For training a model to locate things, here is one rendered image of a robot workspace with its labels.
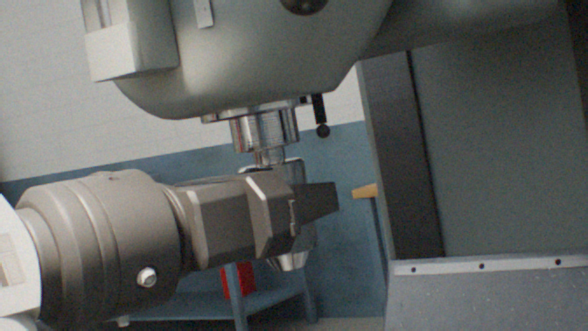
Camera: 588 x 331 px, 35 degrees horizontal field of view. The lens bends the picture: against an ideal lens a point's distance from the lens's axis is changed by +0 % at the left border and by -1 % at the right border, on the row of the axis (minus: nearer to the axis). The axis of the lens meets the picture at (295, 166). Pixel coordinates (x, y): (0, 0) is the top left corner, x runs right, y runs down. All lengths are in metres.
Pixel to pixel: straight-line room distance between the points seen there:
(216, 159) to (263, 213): 5.81
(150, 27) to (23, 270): 0.16
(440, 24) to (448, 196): 0.35
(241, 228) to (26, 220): 0.13
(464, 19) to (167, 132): 6.04
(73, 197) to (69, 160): 6.98
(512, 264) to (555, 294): 0.06
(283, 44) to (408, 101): 0.46
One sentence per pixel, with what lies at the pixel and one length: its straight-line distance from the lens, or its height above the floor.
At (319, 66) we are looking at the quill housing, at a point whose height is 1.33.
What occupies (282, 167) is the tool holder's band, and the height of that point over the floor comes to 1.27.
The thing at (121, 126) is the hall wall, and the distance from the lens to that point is 7.04.
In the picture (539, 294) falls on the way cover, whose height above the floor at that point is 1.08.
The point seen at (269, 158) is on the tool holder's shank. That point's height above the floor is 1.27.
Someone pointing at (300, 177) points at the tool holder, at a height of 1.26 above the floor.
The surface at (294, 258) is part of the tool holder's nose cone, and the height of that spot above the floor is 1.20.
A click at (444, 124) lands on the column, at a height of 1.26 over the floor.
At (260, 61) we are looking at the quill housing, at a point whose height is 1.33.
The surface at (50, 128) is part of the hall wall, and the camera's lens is 7.66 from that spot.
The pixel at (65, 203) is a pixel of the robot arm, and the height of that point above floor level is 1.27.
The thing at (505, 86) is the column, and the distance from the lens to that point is 0.97.
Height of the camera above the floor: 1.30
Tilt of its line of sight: 3 degrees down
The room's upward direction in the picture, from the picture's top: 10 degrees counter-clockwise
